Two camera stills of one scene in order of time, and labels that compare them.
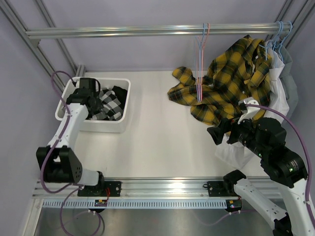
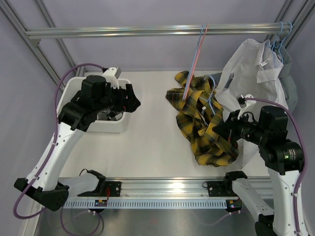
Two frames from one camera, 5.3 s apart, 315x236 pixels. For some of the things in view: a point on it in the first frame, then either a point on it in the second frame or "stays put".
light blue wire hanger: [204, 25] to [191, 68]
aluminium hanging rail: [34, 34] stays put
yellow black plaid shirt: [239, 71] to [202, 107]
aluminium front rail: [137, 189] stays put
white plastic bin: [113, 126] stays put
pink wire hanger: [208, 24] to [197, 60]
